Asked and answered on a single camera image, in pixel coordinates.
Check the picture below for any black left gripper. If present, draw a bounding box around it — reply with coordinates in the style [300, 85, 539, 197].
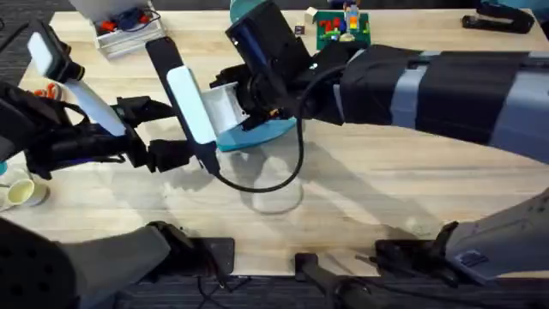
[25, 96, 196, 180]

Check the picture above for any teal plate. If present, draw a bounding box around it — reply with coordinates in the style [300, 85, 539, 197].
[215, 116, 298, 153]

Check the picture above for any left wrist upright flat plate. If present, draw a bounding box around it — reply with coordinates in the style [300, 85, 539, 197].
[63, 78, 129, 137]

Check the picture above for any wrist upright flat plate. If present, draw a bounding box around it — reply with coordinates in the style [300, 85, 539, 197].
[144, 36, 222, 176]
[63, 78, 129, 137]

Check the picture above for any right wrist upright flat plate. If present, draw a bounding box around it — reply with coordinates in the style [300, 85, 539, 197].
[144, 36, 222, 176]

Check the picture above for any teal dish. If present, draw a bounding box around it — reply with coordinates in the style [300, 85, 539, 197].
[229, 0, 269, 25]

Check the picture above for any box filled with tools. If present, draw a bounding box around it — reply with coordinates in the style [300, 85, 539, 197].
[68, 0, 167, 60]

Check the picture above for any clear glass cup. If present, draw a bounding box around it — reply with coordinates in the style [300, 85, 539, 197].
[220, 128, 306, 215]

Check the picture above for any white saucer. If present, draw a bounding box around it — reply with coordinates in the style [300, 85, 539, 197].
[0, 166, 51, 213]

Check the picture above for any green board with toy blocks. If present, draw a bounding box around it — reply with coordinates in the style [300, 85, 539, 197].
[315, 3, 372, 52]

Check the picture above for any cream cup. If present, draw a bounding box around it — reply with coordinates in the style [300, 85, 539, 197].
[7, 177, 36, 207]

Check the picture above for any black stapler tool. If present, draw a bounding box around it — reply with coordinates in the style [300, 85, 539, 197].
[462, 1, 536, 35]

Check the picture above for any black camera cable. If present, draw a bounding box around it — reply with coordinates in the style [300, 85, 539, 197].
[213, 62, 348, 194]

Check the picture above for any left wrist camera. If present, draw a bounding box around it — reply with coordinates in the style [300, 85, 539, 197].
[26, 20, 86, 83]

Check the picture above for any black clamp bracket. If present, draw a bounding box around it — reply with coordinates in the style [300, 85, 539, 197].
[293, 252, 381, 309]

